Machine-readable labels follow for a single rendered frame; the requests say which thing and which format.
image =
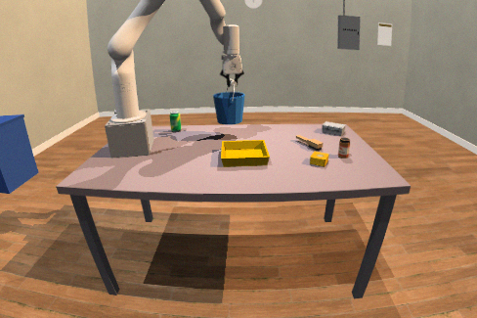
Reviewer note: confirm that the small brown jar with black lid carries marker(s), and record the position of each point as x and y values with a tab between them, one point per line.
344	147

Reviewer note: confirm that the green drink can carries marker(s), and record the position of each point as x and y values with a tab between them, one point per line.
175	121

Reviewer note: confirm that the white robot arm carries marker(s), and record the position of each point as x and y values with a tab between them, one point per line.
122	43

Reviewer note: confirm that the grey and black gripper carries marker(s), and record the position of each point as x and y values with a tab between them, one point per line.
231	65

